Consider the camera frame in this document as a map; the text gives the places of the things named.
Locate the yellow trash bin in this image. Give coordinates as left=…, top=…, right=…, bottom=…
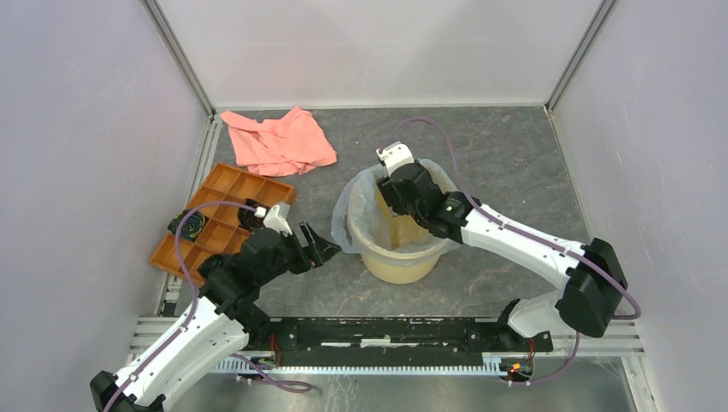
left=347, top=166, right=458, bottom=284

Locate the black bag roll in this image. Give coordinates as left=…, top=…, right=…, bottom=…
left=197, top=254, right=229, bottom=280
left=237, top=198, right=269, bottom=232

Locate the orange compartment tray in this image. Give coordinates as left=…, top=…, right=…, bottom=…
left=149, top=162, right=297, bottom=285

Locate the pink cloth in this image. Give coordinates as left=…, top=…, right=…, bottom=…
left=221, top=106, right=337, bottom=177

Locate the dark bag roll left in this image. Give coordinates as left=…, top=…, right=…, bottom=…
left=167, top=209, right=209, bottom=242

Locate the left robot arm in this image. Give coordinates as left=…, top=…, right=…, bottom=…
left=90, top=222, right=341, bottom=411

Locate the black bag roll lower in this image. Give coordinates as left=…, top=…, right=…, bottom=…
left=197, top=254, right=229, bottom=280

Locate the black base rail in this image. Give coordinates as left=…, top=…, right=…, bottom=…
left=133, top=315, right=644, bottom=378

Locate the blue plastic trash bag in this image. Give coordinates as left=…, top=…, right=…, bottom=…
left=331, top=165, right=459, bottom=267

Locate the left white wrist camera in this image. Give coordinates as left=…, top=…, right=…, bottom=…
left=254, top=202, right=293, bottom=235

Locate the black bag roll upper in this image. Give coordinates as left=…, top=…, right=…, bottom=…
left=237, top=198, right=269, bottom=232

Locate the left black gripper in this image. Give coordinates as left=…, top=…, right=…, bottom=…
left=258, top=220, right=341, bottom=285

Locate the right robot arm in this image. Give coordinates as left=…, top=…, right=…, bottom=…
left=377, top=161, right=628, bottom=350

